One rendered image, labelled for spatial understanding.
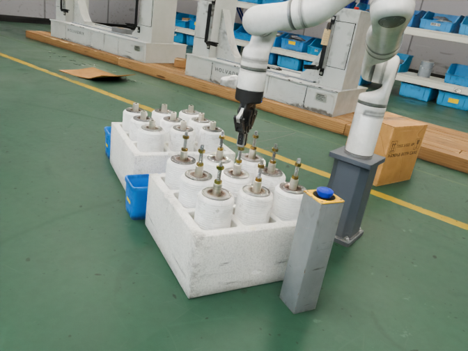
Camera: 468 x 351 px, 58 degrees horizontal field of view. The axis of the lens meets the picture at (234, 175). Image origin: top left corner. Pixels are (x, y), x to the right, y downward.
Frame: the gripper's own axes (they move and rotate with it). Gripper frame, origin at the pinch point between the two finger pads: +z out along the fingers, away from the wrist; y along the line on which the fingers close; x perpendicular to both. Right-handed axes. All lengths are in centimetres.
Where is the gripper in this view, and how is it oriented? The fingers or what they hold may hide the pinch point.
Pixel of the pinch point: (242, 138)
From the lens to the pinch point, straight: 118.1
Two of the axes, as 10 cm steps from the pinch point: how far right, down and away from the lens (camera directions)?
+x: -9.2, -2.6, 3.0
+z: -1.4, 9.2, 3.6
